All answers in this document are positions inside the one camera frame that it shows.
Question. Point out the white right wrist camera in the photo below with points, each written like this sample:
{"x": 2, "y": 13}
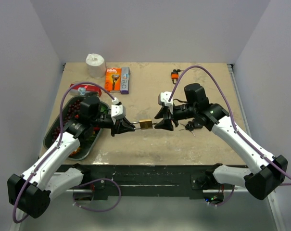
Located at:
{"x": 165, "y": 99}

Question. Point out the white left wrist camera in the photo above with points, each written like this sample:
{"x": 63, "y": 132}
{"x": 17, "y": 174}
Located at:
{"x": 118, "y": 111}

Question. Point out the orange padlock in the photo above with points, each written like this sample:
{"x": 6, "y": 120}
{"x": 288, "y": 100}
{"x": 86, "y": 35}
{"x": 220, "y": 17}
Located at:
{"x": 175, "y": 75}

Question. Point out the red toothpaste box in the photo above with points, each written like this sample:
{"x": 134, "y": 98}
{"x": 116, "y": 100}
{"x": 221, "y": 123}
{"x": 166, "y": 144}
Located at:
{"x": 83, "y": 89}

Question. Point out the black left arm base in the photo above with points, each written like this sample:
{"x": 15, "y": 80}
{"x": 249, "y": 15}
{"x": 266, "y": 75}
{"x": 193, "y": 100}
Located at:
{"x": 92, "y": 180}

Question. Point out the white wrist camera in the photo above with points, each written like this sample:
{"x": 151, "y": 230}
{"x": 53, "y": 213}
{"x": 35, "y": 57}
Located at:
{"x": 118, "y": 111}
{"x": 165, "y": 99}

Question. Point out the orange spiky fruit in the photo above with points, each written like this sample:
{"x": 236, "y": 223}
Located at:
{"x": 75, "y": 152}

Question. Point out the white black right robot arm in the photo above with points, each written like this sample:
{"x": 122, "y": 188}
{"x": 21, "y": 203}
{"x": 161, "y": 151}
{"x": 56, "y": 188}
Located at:
{"x": 263, "y": 172}

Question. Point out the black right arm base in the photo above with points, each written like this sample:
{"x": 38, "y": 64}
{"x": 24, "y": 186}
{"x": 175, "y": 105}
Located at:
{"x": 205, "y": 180}

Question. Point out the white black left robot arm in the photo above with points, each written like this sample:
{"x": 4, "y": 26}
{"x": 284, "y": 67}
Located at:
{"x": 32, "y": 191}

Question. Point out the dark grey fruit tray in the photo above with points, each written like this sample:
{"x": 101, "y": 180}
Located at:
{"x": 80, "y": 127}

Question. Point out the orange razor box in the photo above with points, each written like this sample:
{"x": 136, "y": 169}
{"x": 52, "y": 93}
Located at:
{"x": 113, "y": 79}

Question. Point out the white toilet paper roll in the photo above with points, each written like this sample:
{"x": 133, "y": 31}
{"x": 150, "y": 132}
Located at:
{"x": 96, "y": 65}

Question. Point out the black padlock with keys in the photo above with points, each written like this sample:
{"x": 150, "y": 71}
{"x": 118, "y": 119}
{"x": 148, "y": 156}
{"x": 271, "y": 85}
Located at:
{"x": 191, "y": 126}

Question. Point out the dark red grape bunch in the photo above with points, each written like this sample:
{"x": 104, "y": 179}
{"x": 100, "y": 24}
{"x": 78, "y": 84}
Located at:
{"x": 69, "y": 111}

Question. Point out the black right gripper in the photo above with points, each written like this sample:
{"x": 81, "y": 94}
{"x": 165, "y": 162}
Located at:
{"x": 166, "y": 123}

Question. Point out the brass padlock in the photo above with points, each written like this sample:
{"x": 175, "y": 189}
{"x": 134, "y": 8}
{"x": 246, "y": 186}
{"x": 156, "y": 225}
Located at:
{"x": 144, "y": 124}

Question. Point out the green lime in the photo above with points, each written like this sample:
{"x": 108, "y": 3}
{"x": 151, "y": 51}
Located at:
{"x": 105, "y": 109}

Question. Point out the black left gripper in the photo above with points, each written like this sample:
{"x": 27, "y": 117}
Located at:
{"x": 117, "y": 128}

